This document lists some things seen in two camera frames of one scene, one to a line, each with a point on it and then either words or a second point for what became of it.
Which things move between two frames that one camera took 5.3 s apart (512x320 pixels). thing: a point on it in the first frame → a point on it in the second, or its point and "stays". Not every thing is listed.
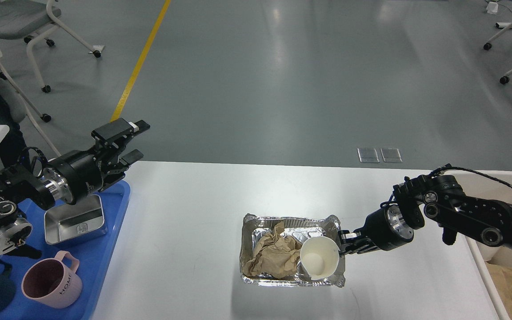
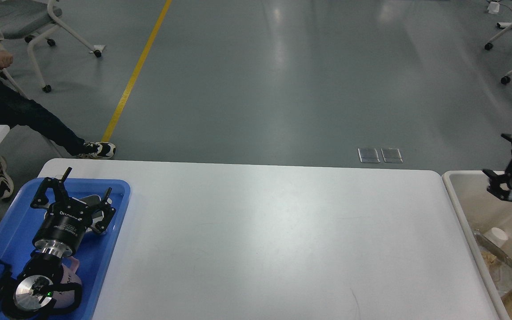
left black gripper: (83, 169) → (63, 227)
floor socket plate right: (391, 155) stays
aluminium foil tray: (254, 226) → (506, 272)
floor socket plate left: (368, 155) stays
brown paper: (275, 254) → (489, 258)
